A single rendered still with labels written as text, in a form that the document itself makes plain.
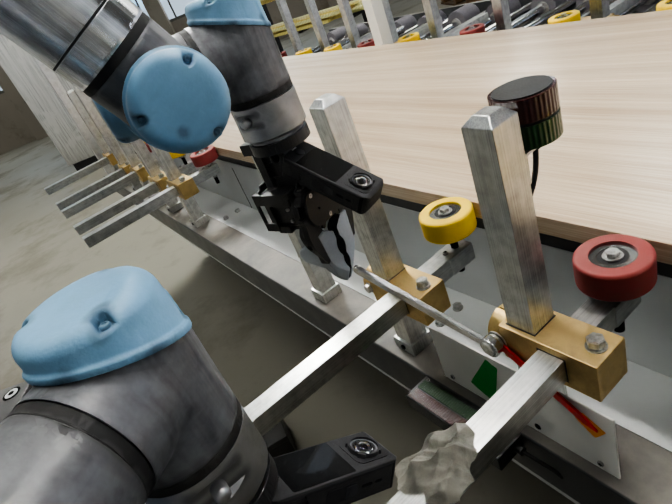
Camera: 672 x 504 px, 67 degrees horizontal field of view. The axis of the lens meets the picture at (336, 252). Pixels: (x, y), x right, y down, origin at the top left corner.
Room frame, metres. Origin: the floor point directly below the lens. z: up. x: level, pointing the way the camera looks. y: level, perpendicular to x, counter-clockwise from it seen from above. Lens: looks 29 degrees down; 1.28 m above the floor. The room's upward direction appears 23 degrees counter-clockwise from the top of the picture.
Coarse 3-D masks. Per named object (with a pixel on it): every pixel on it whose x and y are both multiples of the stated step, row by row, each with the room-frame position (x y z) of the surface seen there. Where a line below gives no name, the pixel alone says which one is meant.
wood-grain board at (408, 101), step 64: (320, 64) 2.13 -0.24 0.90; (384, 64) 1.69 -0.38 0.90; (448, 64) 1.39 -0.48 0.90; (512, 64) 1.17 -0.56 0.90; (576, 64) 1.00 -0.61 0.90; (640, 64) 0.87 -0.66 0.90; (384, 128) 1.11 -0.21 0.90; (448, 128) 0.95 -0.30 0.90; (576, 128) 0.74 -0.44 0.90; (640, 128) 0.65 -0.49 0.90; (384, 192) 0.84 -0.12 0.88; (448, 192) 0.71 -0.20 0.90; (576, 192) 0.56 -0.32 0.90; (640, 192) 0.51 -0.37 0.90
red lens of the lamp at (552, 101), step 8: (552, 88) 0.41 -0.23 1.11; (488, 96) 0.45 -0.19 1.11; (536, 96) 0.40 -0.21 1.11; (544, 96) 0.40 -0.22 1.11; (552, 96) 0.41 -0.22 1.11; (488, 104) 0.44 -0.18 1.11; (496, 104) 0.42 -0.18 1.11; (504, 104) 0.42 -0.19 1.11; (512, 104) 0.41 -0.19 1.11; (520, 104) 0.41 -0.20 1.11; (528, 104) 0.41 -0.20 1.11; (536, 104) 0.40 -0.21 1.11; (544, 104) 0.40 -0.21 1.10; (552, 104) 0.41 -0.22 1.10; (520, 112) 0.41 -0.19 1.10; (528, 112) 0.41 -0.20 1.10; (536, 112) 0.40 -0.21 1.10; (544, 112) 0.40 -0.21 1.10; (552, 112) 0.41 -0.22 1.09; (520, 120) 0.41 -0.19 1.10; (528, 120) 0.41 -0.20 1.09; (536, 120) 0.40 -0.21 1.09
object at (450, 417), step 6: (414, 390) 0.54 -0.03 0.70; (420, 390) 0.54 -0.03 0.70; (414, 396) 0.53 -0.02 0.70; (420, 396) 0.53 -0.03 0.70; (426, 396) 0.52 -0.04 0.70; (420, 402) 0.52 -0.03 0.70; (426, 402) 0.51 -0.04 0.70; (432, 402) 0.51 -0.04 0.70; (438, 402) 0.51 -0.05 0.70; (432, 408) 0.50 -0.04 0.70; (438, 408) 0.50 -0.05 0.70; (444, 408) 0.49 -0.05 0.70; (438, 414) 0.49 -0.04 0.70; (444, 414) 0.48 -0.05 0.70; (450, 414) 0.48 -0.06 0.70; (456, 414) 0.48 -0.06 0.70; (444, 420) 0.47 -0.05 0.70; (450, 420) 0.47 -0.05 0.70; (456, 420) 0.47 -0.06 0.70; (462, 420) 0.46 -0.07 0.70
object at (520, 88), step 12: (504, 84) 0.46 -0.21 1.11; (516, 84) 0.44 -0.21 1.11; (528, 84) 0.43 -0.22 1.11; (540, 84) 0.42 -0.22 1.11; (492, 96) 0.44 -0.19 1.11; (504, 96) 0.43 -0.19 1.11; (516, 96) 0.42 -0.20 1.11; (528, 96) 0.41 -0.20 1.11; (540, 120) 0.41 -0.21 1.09; (528, 168) 0.41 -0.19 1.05
